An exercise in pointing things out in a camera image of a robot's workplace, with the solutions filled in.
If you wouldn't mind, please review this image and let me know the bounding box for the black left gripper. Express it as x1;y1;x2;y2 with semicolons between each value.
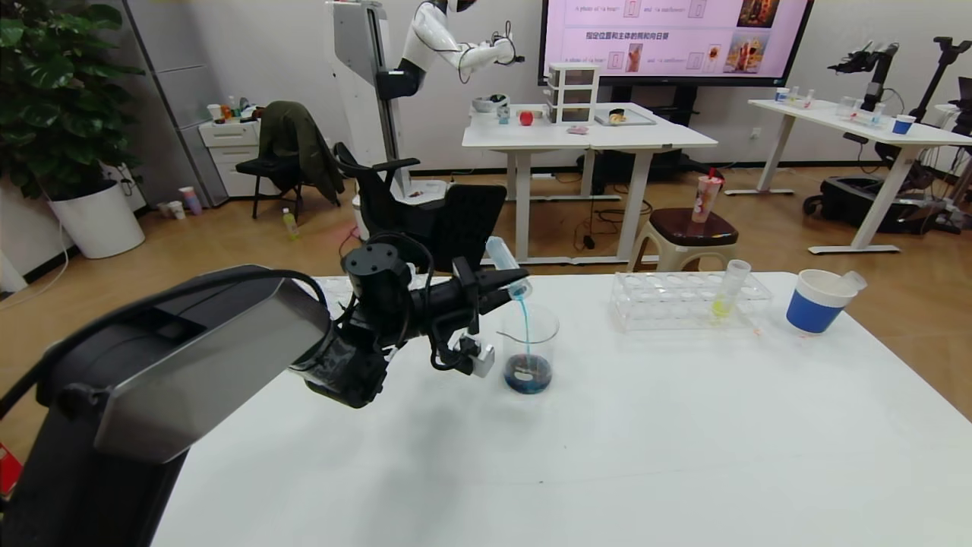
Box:
410;255;530;335

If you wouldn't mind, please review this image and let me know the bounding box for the blue pigment test tube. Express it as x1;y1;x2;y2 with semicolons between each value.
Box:
486;236;534;299

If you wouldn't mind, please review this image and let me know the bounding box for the clear glass beaker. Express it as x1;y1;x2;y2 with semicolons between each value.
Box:
497;304;561;395

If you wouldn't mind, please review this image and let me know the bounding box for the yellow pigment test tube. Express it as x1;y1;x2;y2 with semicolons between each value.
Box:
711;260;752;320

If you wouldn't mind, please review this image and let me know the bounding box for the black office chair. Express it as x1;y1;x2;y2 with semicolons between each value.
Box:
334;143;508;276

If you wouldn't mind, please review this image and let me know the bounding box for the white double desk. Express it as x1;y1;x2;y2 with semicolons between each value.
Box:
462;104;718;267

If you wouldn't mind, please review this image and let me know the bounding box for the brown beige plastic stool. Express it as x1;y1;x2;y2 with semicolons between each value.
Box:
629;210;739;274

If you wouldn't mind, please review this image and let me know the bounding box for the small white drawer organizer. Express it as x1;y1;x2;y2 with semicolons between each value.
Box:
547;65;601;126

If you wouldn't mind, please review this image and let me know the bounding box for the grey tray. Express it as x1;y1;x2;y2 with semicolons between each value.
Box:
594;109;656;128

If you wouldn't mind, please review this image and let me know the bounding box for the drink cup with red straw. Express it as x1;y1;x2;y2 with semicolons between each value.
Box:
691;170;724;226

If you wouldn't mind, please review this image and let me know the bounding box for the dark green jacket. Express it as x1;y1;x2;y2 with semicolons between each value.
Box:
258;102;346;208

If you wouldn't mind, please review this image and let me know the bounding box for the black metal chair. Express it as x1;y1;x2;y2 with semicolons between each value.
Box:
236;139;305;222

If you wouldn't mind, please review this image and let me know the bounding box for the white humanoid robot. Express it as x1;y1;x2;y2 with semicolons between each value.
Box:
327;0;526;244

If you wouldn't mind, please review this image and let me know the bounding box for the large display screen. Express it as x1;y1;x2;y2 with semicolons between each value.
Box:
538;0;815;89

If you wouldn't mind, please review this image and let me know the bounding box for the white drawer cabinet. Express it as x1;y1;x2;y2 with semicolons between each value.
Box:
200;120;282;200

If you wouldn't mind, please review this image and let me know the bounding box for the blue white paper cup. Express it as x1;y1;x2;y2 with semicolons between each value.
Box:
784;270;857;336

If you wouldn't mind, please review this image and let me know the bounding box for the tall grey cabinet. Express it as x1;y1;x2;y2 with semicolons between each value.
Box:
121;0;232;208

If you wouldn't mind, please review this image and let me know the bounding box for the white single desk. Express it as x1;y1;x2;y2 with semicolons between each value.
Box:
724;100;972;256

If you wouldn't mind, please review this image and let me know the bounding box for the white plant pot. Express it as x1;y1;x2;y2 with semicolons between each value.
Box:
48;180;145;259

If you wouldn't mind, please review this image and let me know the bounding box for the green potted plant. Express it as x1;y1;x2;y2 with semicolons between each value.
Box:
0;0;145;200

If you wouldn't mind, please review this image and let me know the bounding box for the black tripod stand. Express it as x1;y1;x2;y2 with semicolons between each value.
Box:
911;36;972;125

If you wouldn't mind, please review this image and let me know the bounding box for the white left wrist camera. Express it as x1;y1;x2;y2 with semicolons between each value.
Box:
453;340;496;378

